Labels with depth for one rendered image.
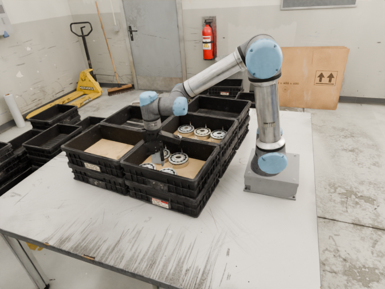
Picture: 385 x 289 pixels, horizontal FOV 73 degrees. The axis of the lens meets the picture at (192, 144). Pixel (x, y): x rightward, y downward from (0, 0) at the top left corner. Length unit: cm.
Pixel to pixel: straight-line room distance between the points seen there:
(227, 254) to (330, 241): 120
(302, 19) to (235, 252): 348
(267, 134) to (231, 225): 43
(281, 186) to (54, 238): 106
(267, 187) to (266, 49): 68
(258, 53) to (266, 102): 18
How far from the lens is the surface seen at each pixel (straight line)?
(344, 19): 417
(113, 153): 153
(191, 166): 132
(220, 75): 109
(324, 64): 407
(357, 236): 230
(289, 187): 131
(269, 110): 100
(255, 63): 91
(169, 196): 120
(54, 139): 271
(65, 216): 144
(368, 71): 437
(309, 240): 121
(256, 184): 132
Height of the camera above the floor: 161
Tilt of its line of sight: 31 degrees down
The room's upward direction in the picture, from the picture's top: 4 degrees counter-clockwise
